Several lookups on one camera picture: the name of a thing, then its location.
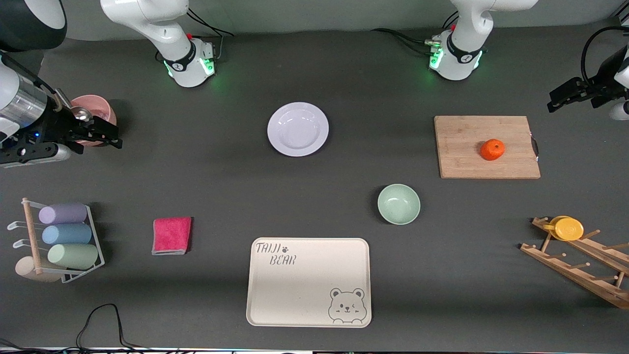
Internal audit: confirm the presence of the beige cup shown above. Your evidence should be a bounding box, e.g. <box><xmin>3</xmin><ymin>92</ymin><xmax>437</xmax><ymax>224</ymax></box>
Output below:
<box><xmin>15</xmin><ymin>257</ymin><xmax>62</xmax><ymax>283</ymax></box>

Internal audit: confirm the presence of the yellow cup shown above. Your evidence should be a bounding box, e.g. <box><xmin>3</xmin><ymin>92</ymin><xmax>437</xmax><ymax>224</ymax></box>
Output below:
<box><xmin>543</xmin><ymin>216</ymin><xmax>585</xmax><ymax>241</ymax></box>

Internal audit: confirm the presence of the wooden peg drying rack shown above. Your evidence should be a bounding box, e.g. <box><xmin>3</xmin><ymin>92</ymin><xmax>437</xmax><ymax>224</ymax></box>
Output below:
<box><xmin>520</xmin><ymin>216</ymin><xmax>629</xmax><ymax>310</ymax></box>

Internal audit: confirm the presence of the purple cup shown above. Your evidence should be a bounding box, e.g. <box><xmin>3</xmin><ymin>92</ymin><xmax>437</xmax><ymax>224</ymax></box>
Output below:
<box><xmin>38</xmin><ymin>203</ymin><xmax>88</xmax><ymax>225</ymax></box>

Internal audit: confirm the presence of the pink folded cloth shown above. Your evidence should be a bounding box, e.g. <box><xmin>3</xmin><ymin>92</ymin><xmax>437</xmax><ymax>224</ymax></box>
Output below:
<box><xmin>151</xmin><ymin>217</ymin><xmax>193</xmax><ymax>256</ymax></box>

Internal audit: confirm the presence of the white round plate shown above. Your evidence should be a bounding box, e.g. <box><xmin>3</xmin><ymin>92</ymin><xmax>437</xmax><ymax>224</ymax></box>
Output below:
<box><xmin>267</xmin><ymin>102</ymin><xmax>329</xmax><ymax>157</ymax></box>

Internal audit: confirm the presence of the metal scoop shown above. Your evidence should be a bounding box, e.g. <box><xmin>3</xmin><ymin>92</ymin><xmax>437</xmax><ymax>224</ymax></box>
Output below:
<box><xmin>54</xmin><ymin>88</ymin><xmax>94</xmax><ymax>123</ymax></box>

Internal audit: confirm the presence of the green cup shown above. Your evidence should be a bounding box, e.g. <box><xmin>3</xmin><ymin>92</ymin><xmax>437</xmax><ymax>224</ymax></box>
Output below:
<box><xmin>47</xmin><ymin>243</ymin><xmax>99</xmax><ymax>270</ymax></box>

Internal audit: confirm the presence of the wooden cutting board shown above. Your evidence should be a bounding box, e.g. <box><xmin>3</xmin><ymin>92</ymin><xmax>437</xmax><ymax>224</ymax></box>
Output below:
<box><xmin>434</xmin><ymin>116</ymin><xmax>541</xmax><ymax>179</ymax></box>

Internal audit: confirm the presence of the black right arm base cable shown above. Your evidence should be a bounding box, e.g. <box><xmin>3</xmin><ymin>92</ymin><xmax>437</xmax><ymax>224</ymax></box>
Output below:
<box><xmin>187</xmin><ymin>7</ymin><xmax>235</xmax><ymax>62</ymax></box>

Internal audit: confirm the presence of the white wire cup rack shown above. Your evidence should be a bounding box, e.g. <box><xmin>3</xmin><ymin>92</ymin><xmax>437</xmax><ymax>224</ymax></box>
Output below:
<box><xmin>7</xmin><ymin>199</ymin><xmax>106</xmax><ymax>284</ymax></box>

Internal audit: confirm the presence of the blue cup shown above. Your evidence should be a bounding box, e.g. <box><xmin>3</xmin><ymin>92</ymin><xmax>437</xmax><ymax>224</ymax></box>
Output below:
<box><xmin>42</xmin><ymin>224</ymin><xmax>93</xmax><ymax>245</ymax></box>

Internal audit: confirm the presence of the black arm base cable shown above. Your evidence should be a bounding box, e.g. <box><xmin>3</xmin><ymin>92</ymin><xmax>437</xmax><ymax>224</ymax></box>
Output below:
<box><xmin>187</xmin><ymin>7</ymin><xmax>235</xmax><ymax>62</ymax></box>
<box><xmin>371</xmin><ymin>10</ymin><xmax>460</xmax><ymax>54</ymax></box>

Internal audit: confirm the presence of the cream bear print tray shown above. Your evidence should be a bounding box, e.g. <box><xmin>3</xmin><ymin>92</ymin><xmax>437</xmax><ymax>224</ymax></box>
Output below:
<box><xmin>246</xmin><ymin>237</ymin><xmax>372</xmax><ymax>328</ymax></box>

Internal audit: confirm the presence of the black left arm base cable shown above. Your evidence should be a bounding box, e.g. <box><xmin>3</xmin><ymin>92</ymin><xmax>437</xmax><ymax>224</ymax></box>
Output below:
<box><xmin>371</xmin><ymin>10</ymin><xmax>460</xmax><ymax>54</ymax></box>

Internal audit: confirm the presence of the light green bowl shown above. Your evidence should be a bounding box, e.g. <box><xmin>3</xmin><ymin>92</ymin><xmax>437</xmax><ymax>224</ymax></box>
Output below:
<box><xmin>377</xmin><ymin>183</ymin><xmax>421</xmax><ymax>226</ymax></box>

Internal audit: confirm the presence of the wooden rack rod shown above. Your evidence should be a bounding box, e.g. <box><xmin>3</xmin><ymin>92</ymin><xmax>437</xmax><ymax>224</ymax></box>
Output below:
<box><xmin>22</xmin><ymin>198</ymin><xmax>44</xmax><ymax>275</ymax></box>

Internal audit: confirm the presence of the pink bowl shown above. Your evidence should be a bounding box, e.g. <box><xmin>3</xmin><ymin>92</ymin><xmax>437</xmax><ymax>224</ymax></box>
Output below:
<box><xmin>69</xmin><ymin>94</ymin><xmax>117</xmax><ymax>147</ymax></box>

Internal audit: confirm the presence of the black table edge cable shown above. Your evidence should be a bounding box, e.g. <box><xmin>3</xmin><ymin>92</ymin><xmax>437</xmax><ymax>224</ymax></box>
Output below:
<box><xmin>0</xmin><ymin>303</ymin><xmax>148</xmax><ymax>354</ymax></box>

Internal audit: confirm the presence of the orange fruit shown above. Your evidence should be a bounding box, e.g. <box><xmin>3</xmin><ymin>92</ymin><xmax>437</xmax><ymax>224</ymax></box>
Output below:
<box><xmin>480</xmin><ymin>139</ymin><xmax>506</xmax><ymax>161</ymax></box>

